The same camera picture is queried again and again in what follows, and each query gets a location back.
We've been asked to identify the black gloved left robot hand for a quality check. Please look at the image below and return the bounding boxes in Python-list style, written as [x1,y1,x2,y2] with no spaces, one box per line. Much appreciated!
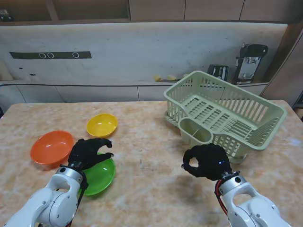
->
[68,138,115,171]

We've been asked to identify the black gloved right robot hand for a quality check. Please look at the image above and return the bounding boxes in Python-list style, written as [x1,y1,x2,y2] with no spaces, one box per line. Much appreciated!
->
[181,143,233,182]

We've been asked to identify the green plastic bowl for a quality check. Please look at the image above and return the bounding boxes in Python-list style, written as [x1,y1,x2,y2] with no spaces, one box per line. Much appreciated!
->
[81,153,116,196]

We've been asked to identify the yellow plastic bowl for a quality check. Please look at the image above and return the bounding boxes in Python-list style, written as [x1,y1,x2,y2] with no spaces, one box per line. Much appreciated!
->
[86,113,118,139]

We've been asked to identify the orange plastic bowl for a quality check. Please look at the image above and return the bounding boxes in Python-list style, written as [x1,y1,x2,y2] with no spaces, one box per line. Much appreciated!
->
[30,130,74,165]

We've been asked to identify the pale green plastic dish rack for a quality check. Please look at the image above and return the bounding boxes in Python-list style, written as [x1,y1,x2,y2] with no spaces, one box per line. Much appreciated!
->
[163,70,288,158]

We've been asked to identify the white base cabinets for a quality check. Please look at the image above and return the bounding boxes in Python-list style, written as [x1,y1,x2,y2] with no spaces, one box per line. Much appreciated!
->
[0,80,269,104]

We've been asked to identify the black toaster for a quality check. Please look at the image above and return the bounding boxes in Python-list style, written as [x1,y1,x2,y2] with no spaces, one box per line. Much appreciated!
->
[207,64,229,80]

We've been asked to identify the black coffee machine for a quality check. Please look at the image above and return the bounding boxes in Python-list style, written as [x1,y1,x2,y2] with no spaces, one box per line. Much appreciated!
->
[233,43,269,85]

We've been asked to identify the dark device on shelf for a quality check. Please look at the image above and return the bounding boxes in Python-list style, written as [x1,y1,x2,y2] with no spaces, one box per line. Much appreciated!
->
[0,9,14,22]

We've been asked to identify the red black right arm cable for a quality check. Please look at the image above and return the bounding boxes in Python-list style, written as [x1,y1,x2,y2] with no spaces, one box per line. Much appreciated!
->
[214,171,240,216]

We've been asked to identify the black wall strip with rings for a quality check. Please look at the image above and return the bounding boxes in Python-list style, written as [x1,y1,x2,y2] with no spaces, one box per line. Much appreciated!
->
[9,51,92,59]

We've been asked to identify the wooden wall cabinets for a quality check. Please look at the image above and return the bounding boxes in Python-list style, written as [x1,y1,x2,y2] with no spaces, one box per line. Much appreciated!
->
[0,0,303,24]

